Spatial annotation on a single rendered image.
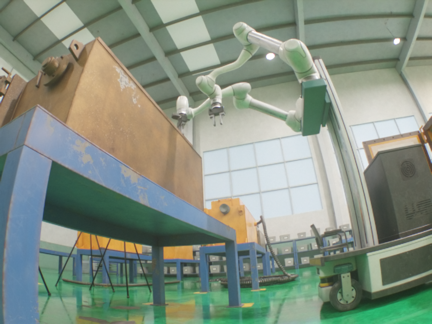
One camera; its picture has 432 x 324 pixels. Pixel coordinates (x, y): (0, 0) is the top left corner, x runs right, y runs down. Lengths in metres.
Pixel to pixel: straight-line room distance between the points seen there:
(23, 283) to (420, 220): 1.63
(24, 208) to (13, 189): 0.04
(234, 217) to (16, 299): 3.39
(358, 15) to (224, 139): 8.59
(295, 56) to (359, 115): 11.05
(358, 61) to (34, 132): 13.72
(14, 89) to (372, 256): 2.03
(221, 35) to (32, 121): 10.36
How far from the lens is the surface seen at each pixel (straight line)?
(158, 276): 2.24
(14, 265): 0.50
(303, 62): 1.67
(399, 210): 1.49
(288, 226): 10.22
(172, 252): 7.28
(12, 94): 1.47
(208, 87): 1.98
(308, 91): 1.68
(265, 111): 2.35
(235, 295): 2.00
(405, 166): 1.59
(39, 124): 0.57
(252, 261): 3.26
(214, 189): 11.19
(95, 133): 0.98
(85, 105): 0.98
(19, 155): 0.53
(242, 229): 3.61
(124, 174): 0.76
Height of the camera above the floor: 0.32
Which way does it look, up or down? 25 degrees up
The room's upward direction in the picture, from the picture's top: 4 degrees counter-clockwise
